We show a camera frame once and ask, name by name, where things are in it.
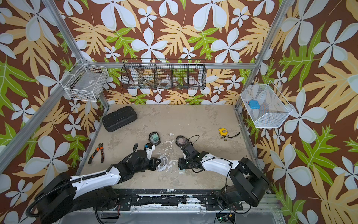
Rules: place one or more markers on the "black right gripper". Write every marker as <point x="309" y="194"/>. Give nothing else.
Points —
<point x="181" y="164"/>

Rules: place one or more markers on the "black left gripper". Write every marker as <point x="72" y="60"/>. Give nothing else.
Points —
<point x="154" y="163"/>

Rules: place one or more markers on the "mint green charger plug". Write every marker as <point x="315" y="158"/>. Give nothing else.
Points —
<point x="155" y="137"/>

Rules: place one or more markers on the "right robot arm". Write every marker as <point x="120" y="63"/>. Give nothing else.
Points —
<point x="249" y="183"/>

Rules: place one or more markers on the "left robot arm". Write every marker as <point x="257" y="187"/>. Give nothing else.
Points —
<point x="65" y="194"/>

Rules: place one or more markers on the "yellow tape measure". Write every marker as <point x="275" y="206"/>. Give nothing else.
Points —
<point x="223" y="132"/>

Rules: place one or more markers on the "black ribbed hard case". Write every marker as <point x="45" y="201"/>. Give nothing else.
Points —
<point x="119" y="118"/>

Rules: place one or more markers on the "blue object in basket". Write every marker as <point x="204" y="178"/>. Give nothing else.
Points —
<point x="253" y="104"/>

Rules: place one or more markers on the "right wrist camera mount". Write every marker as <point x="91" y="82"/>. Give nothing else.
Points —
<point x="189" y="151"/>

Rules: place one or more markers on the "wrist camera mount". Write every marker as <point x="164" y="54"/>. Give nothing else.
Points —
<point x="149" y="148"/>
<point x="189" y="151"/>

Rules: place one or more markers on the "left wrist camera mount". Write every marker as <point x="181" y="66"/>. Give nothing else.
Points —
<point x="149" y="148"/>

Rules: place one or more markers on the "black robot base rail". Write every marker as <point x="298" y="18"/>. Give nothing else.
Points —
<point x="179" y="199"/>

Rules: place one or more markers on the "orange handled pliers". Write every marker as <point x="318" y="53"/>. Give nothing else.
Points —
<point x="100" y="149"/>

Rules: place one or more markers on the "black wire basket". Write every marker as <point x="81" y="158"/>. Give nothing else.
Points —
<point x="164" y="74"/>

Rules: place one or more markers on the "white wire basket right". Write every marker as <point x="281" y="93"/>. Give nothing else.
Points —
<point x="274" y="107"/>

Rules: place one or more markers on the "white wire basket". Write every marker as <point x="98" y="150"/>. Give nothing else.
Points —
<point x="274" y="107"/>
<point x="85" y="81"/>

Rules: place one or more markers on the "white wire basket left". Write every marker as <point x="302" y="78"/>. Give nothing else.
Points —
<point x="85" y="81"/>

